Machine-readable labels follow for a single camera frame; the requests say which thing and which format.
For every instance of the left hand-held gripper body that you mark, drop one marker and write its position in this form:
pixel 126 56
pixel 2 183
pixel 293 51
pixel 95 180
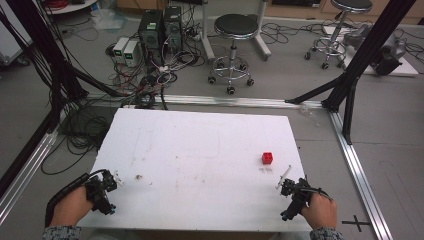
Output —
pixel 100 195

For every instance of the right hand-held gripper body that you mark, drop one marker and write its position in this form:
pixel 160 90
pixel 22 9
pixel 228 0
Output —
pixel 298 198

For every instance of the person's right hand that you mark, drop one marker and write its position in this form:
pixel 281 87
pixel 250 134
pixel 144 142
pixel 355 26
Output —
pixel 321 213

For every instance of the person's left hand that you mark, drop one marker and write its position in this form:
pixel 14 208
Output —
pixel 71 208

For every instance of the red toy block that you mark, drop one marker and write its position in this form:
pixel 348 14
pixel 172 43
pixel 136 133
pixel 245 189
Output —
pixel 267 158

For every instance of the white bench power supply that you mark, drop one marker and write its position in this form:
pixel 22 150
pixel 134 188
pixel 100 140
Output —
pixel 130 53
pixel 120 48

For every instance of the black computer tower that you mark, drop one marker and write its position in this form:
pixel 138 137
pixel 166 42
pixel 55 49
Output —
pixel 172 28
pixel 151 35

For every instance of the chrome stool with black seat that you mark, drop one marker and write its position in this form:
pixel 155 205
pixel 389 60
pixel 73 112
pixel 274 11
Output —
pixel 336 36

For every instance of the black round stool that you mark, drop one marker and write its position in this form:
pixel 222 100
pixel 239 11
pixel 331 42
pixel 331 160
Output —
pixel 236 26

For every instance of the grey machine on white board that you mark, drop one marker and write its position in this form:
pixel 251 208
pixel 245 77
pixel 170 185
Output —
pixel 383 50

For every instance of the clear plastic bag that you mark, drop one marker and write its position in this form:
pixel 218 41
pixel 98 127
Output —
pixel 108 18

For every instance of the white round table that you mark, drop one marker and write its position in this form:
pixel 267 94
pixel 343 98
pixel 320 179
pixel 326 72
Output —
pixel 71 6

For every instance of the aluminium floor rail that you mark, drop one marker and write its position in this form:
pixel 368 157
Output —
pixel 358 173
pixel 240 101
pixel 25 173

